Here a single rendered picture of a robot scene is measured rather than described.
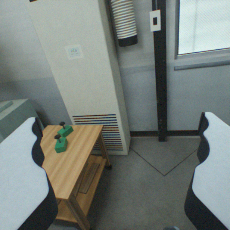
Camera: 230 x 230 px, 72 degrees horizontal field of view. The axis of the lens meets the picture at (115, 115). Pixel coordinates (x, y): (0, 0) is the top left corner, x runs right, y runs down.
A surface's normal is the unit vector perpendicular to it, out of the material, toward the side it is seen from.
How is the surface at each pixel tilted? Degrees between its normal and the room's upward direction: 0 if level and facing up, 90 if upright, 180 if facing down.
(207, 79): 90
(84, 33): 90
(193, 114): 90
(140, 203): 0
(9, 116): 90
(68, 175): 0
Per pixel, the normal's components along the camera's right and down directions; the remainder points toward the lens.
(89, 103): -0.19, 0.55
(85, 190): -0.18, -0.83
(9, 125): 0.97, -0.05
